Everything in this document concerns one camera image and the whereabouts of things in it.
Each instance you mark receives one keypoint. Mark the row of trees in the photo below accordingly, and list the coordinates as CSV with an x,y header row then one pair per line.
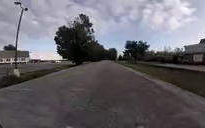
x,y
106,54

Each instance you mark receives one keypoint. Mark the grey asphalt path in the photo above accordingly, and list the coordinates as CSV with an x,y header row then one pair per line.
x,y
96,96

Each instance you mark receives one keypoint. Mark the large dark tree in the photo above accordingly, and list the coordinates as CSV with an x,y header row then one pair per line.
x,y
76,41

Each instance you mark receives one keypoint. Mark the tall leafy tree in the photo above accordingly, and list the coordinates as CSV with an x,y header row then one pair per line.
x,y
136,50

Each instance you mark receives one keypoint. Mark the row of bushes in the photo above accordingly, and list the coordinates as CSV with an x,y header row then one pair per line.
x,y
163,56

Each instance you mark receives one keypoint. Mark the grass verge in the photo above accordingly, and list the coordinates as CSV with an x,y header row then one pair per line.
x,y
26,76

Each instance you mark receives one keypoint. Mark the grass strip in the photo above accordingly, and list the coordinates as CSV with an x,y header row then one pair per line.
x,y
180,78

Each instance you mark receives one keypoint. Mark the pale side road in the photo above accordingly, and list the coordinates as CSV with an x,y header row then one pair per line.
x,y
190,67

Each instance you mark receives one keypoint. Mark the street lamp pole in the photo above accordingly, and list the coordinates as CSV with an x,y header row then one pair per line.
x,y
17,40

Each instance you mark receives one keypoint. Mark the low long building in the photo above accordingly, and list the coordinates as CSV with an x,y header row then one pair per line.
x,y
8,56

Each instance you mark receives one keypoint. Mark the grey gabled building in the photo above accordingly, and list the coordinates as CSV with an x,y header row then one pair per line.
x,y
201,51

